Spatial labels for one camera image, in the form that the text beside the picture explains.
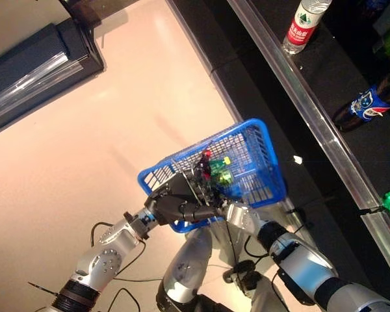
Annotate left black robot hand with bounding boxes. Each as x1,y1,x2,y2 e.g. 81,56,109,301
144,175,217,226

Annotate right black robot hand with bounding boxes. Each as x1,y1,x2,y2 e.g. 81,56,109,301
183,165,228,211

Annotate cola bottle red label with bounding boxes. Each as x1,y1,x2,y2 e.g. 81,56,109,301
197,149,216,183

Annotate blue plastic shopping basket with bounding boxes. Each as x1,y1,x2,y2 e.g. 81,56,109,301
136,117,289,235

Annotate left silver robot leg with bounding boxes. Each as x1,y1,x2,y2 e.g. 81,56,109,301
155,226,215,312

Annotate silver robot leg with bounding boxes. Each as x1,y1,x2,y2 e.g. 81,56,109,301
222,259,292,312
155,226,215,312

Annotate right silver robot leg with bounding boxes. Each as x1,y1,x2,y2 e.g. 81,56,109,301
222,259,292,312

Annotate black metal store shelf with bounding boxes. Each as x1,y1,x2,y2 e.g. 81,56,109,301
226,0,390,281
164,0,383,293

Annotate cola bottle blue label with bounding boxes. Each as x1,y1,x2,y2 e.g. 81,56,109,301
331,62,390,133

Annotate water bottle red label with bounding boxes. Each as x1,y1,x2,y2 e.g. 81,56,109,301
281,0,333,55

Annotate black low display stand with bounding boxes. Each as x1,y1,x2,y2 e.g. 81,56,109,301
0,0,105,138

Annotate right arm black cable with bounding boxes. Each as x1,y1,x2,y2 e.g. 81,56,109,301
226,220,315,307

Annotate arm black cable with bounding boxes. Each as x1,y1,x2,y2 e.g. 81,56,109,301
226,220,315,307
90,222,165,312

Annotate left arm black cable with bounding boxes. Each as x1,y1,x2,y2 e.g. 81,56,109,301
90,222,165,312

